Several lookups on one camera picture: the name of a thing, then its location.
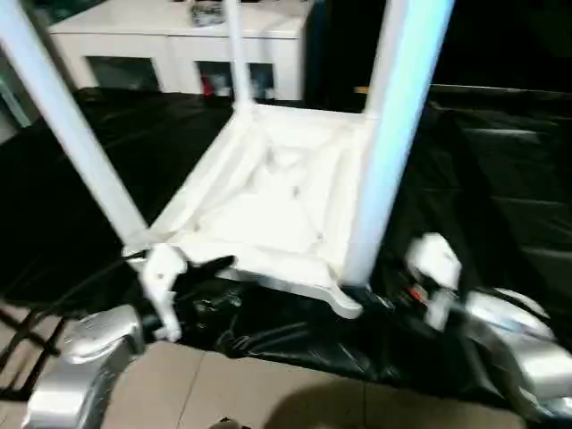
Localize white plastic table top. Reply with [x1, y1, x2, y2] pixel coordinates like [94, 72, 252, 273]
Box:
[121, 100, 396, 319]

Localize white plastic table leg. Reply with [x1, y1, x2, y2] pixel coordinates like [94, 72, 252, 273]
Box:
[363, 0, 408, 119]
[0, 0, 149, 249]
[343, 0, 457, 289]
[223, 0, 257, 114]

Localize black work mat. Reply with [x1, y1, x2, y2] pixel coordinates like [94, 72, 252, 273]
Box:
[0, 88, 572, 412]

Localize toy figures behind cabinet glass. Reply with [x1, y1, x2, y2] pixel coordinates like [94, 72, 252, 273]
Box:
[198, 64, 273, 99]

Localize white cabinet with glass doors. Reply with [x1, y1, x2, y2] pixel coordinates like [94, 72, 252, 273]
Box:
[49, 0, 314, 101]

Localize grey plush toy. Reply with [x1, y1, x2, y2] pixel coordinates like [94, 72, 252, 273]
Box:
[189, 2, 226, 26]

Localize black tv cabinet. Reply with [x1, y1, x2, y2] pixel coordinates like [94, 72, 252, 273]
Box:
[308, 0, 572, 108]

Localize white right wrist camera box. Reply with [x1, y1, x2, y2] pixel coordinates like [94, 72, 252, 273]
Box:
[406, 234, 464, 332]

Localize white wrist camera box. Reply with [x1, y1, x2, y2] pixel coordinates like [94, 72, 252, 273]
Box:
[139, 243, 190, 344]
[406, 234, 464, 332]

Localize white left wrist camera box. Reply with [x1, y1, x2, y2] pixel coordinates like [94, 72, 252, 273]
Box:
[139, 243, 190, 344]

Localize black metal stand frame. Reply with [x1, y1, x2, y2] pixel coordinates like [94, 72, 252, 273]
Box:
[0, 306, 65, 401]

